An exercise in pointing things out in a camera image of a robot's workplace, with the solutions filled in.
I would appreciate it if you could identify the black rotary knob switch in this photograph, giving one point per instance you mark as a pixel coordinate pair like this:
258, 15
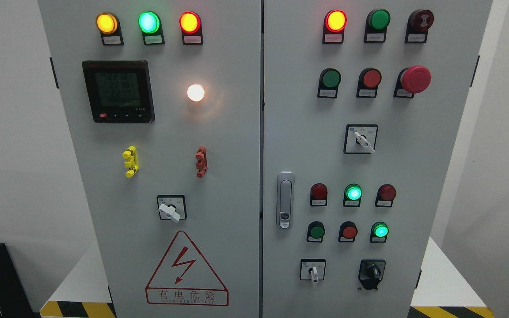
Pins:
371, 273

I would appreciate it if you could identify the grey electrical cabinet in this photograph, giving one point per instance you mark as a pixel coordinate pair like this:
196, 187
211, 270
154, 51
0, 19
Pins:
260, 64

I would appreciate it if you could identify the red terminal connector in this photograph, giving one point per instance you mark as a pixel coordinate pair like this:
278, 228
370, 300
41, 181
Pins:
201, 161

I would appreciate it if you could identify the dark red indicator light left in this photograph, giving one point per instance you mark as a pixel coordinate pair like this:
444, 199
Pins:
318, 195

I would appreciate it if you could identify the dark red indicator light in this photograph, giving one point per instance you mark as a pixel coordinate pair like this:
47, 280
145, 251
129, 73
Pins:
385, 196
318, 195

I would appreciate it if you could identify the white lit indicator light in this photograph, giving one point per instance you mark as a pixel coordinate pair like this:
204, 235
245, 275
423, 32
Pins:
195, 92

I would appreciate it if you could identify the green push button lower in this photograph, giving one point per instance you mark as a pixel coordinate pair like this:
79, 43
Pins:
315, 232

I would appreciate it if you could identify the green lit indicator light middle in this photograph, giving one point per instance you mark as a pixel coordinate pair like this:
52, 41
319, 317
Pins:
352, 195

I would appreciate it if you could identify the green lit indicator light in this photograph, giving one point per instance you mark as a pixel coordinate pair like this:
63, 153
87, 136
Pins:
352, 195
151, 28

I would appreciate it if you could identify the green push button upper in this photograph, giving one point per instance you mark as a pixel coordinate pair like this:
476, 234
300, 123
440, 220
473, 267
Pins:
329, 81

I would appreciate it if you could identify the red push button lower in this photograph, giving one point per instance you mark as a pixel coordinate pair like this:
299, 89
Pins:
347, 232

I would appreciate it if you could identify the red push button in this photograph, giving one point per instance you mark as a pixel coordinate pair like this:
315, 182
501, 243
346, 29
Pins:
347, 232
369, 80

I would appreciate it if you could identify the yellow terminal connector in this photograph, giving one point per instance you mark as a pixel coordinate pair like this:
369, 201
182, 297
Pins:
131, 161

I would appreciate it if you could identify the dark red indicator light right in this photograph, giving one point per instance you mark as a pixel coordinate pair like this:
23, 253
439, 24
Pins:
385, 196

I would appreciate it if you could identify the red electric hazard warning sticker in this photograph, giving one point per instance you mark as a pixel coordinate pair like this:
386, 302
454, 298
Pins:
184, 277

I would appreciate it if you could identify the red push button upper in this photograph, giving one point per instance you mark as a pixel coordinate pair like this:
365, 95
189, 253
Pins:
369, 80

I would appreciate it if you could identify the green lit push button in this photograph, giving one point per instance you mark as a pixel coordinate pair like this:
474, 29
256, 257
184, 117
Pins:
379, 232

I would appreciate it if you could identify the black digital power meter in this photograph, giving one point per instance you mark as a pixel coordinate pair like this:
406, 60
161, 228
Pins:
119, 91

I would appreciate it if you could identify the red-yellow indicator light left door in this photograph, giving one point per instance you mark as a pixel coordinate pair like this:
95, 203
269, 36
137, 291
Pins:
191, 28

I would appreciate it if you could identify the red-yellow indicator light door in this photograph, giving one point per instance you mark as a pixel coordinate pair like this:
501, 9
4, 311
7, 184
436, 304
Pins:
334, 25
191, 28

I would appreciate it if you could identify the red-yellow indicator light right door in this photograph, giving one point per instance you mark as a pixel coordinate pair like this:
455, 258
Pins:
334, 25

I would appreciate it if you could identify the red emergency stop mushroom button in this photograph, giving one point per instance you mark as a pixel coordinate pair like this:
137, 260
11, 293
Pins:
412, 80

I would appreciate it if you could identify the green unlit indicator light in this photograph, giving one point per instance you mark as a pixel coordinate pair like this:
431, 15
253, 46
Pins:
376, 25

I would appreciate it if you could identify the yellow indicator light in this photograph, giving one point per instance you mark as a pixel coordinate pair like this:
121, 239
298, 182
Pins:
110, 28

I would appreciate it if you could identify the white platform with hazard stripes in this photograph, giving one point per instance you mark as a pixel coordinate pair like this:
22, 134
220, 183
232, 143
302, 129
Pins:
442, 292

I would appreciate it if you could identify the silver door latch handle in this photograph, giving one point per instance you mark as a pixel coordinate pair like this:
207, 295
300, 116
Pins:
285, 187

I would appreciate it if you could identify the white lever selector switch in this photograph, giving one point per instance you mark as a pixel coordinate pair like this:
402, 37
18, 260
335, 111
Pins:
171, 207

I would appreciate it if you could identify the white selector switch upper right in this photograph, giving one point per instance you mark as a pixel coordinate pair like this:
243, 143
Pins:
360, 139

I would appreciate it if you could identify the white selector switch lower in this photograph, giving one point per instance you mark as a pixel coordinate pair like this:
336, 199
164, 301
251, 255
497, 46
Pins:
312, 270

